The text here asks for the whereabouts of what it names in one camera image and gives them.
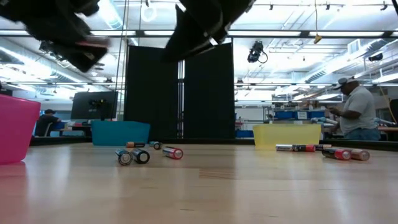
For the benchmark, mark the silver and black battery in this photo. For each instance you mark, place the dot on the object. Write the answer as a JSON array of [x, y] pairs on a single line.
[[93, 41]]

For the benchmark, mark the pale blue robot arm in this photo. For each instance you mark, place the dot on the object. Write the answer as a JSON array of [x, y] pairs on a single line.
[[323, 120]]

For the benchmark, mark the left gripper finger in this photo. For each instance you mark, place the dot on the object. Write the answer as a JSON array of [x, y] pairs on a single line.
[[81, 59]]

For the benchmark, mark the red translucent plastic bin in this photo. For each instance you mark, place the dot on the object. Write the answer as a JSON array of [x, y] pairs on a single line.
[[17, 130]]

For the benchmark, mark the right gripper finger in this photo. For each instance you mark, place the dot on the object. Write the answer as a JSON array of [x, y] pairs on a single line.
[[186, 43]]

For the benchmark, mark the blue storage bin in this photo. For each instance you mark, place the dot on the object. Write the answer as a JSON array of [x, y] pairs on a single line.
[[284, 115], [317, 114]]

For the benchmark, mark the red black Energizer MAX battery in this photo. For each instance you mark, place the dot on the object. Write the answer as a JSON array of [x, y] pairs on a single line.
[[336, 154], [173, 152], [304, 148]]

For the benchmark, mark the seated person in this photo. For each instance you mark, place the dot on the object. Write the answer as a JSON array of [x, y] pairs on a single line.
[[46, 123]]

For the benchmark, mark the blue plastic bin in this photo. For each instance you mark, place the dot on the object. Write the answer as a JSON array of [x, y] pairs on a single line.
[[121, 133]]

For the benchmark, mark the blue crate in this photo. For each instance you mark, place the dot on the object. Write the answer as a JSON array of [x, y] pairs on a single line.
[[244, 133]]

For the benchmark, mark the black copper Duracell AA battery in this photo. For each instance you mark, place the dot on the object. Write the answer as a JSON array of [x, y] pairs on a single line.
[[140, 155], [358, 154], [323, 146]]

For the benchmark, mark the black aluminium table frame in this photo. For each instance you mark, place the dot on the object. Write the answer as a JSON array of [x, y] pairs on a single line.
[[217, 141]]

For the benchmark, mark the black folding partition screen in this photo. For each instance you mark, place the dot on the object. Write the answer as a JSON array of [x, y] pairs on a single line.
[[152, 93]]

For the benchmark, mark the yellow translucent plastic bin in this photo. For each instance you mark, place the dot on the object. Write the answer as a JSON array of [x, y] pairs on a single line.
[[286, 135]]

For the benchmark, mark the standing person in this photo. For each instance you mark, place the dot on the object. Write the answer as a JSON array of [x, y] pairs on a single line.
[[357, 109]]

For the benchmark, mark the small black copper Duracell battery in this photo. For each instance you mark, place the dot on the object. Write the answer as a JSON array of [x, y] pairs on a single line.
[[155, 145], [135, 144]]

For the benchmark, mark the black hanging camera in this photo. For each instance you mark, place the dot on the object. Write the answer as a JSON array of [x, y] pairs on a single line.
[[256, 51]]

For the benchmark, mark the black monitor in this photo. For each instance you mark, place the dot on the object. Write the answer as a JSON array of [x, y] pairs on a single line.
[[81, 105]]

